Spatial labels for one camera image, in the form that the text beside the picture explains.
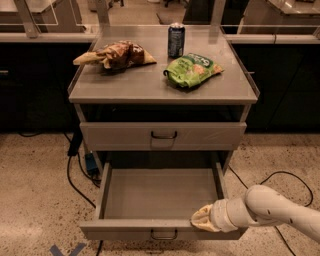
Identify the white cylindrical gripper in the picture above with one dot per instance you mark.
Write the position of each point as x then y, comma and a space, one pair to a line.
217, 214

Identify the grey drawer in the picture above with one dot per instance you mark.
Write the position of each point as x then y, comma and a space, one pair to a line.
155, 204
162, 136

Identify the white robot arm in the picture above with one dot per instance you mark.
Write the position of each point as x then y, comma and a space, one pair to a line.
259, 206

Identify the grey drawer cabinet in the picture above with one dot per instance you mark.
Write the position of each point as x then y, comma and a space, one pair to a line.
143, 94

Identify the blue box behind cabinet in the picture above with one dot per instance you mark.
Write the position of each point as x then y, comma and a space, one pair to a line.
90, 163

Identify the green chip bag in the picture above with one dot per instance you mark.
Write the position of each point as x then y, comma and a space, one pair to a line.
191, 70

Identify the black power adapter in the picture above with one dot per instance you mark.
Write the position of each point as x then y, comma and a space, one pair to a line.
75, 143

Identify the blue tape cross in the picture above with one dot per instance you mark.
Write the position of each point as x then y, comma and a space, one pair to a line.
75, 251

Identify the brown chip bag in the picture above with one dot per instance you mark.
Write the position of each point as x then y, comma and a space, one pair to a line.
118, 55

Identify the blue soda can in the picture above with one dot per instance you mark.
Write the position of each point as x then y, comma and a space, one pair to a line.
176, 39

